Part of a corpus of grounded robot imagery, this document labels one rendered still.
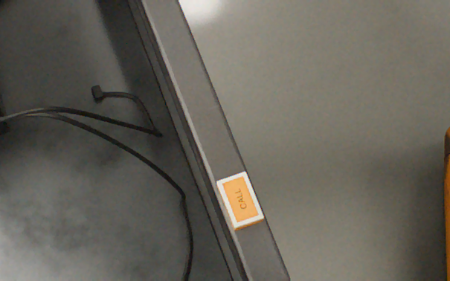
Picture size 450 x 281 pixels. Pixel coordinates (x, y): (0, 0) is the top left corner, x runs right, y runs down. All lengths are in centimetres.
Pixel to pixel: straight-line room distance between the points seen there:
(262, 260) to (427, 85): 121
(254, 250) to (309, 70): 117
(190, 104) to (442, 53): 121
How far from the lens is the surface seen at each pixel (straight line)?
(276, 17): 211
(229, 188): 92
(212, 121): 96
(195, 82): 98
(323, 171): 197
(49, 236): 106
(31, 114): 90
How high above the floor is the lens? 183
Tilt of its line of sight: 68 degrees down
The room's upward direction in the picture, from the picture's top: 2 degrees clockwise
